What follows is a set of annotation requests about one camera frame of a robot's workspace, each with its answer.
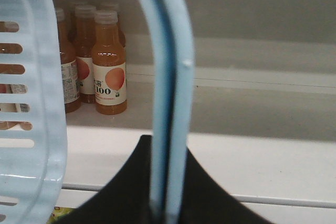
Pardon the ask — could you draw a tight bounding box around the light blue plastic basket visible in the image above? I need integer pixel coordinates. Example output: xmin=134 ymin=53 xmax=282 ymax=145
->
xmin=1 ymin=0 xmax=194 ymax=223

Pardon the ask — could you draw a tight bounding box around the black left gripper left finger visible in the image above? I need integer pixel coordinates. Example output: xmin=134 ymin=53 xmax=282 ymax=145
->
xmin=56 ymin=135 xmax=152 ymax=223

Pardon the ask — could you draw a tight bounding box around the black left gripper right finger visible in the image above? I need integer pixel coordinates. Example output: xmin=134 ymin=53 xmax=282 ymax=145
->
xmin=179 ymin=151 xmax=271 ymax=224

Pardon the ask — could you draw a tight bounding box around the white store shelving unit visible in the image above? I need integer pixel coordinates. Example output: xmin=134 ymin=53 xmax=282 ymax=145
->
xmin=54 ymin=0 xmax=335 ymax=223

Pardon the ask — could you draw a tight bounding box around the orange peach juice bottle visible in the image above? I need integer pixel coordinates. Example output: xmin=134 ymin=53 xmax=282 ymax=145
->
xmin=99 ymin=2 xmax=126 ymax=48
xmin=55 ymin=7 xmax=81 ymax=113
xmin=74 ymin=5 xmax=96 ymax=103
xmin=91 ymin=10 xmax=127 ymax=115

